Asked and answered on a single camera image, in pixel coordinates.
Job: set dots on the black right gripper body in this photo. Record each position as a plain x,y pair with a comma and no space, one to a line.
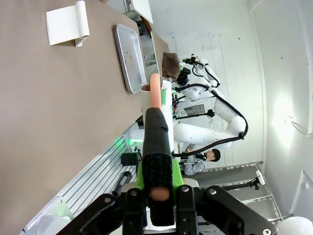
184,77

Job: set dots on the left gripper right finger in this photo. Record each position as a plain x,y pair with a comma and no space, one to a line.
215,213

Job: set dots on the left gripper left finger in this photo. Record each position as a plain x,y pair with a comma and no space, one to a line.
117,215

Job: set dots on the brown cloth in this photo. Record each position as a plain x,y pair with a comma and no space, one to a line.
170,63

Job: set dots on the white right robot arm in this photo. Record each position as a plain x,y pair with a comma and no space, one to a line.
203,133

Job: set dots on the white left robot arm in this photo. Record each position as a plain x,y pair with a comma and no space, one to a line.
297,226

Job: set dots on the seated person in grey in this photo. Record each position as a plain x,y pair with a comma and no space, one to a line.
207,159

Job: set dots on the silver metal tray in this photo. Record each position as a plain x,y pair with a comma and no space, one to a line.
129,58

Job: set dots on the black cylinder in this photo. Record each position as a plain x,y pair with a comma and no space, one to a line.
130,159

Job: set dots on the large white table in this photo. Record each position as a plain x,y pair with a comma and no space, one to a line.
143,9

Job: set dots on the white paper towel roll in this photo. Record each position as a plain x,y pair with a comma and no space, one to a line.
61,27

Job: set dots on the camera on black tripod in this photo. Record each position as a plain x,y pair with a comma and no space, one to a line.
254,182

